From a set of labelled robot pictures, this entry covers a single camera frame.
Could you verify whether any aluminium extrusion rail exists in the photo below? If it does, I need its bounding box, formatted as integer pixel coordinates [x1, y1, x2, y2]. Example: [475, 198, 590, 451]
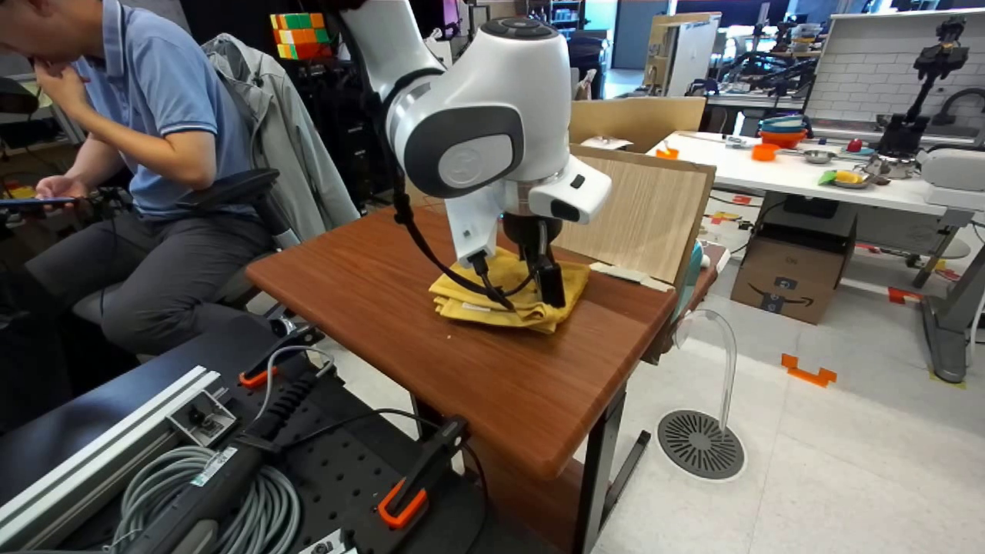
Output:
[0, 365, 219, 551]

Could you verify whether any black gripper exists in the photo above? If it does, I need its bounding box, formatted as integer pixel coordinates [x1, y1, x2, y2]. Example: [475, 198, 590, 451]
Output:
[502, 215, 565, 307]

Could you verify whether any grey jacket on chair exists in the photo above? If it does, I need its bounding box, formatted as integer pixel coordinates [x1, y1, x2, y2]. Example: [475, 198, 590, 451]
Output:
[202, 34, 361, 245]

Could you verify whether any black clamp with orange tip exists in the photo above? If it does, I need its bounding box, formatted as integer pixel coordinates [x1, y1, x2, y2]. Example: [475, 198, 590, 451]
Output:
[375, 417, 468, 533]

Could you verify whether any seated person in blue shirt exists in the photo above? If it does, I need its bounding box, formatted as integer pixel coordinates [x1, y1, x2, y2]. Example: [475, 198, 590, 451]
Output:
[0, 0, 272, 354]

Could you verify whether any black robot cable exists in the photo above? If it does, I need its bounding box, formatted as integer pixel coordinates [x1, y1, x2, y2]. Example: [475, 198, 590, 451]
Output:
[387, 171, 535, 314]

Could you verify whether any rubiks cube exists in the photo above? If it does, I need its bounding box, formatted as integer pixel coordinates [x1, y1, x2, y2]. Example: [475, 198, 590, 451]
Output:
[272, 13, 333, 61]

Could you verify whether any white side table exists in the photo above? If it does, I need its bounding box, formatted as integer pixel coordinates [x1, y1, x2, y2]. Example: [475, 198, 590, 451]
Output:
[661, 133, 985, 386]

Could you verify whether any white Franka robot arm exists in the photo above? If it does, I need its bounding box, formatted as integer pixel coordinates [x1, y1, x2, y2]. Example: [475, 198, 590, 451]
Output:
[333, 0, 588, 307]

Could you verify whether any coiled grey cable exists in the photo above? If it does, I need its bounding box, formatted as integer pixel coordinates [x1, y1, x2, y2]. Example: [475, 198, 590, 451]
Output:
[106, 444, 305, 554]

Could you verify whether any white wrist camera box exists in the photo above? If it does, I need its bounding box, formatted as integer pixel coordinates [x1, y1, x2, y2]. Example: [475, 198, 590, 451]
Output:
[529, 158, 613, 226]

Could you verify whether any yellow towel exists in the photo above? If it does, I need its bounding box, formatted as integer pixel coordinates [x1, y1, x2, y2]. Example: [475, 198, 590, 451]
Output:
[429, 248, 590, 336]

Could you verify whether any orange floor bracket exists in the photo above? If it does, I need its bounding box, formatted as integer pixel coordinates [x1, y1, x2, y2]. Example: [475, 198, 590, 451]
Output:
[781, 354, 838, 389]

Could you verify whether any brown cardboard box on floor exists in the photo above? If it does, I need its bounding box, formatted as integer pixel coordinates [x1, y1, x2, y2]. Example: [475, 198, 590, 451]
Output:
[730, 215, 856, 322]

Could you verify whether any black camera on stand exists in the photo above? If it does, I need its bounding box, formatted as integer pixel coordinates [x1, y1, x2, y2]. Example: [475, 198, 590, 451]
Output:
[877, 16, 971, 158]

